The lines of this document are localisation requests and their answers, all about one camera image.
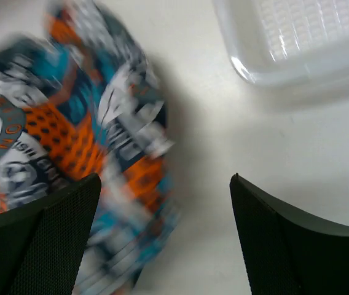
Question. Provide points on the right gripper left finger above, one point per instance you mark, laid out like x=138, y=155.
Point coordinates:
x=42, y=242

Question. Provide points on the white plastic mesh basket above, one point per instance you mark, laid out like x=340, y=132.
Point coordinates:
x=277, y=43

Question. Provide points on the colourful patterned shorts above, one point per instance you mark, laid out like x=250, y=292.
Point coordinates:
x=85, y=100

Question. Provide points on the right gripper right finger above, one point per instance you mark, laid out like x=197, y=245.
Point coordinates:
x=287, y=250

